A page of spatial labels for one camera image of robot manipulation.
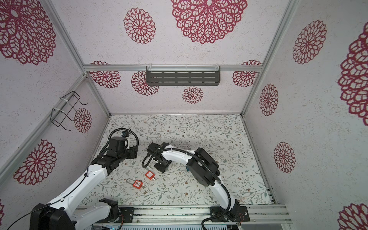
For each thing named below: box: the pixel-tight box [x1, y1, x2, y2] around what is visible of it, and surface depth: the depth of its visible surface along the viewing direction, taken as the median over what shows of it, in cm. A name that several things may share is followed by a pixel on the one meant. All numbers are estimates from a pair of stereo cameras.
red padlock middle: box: [144, 170, 156, 181], surface depth 89 cm
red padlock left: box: [132, 179, 144, 190], surface depth 85 cm
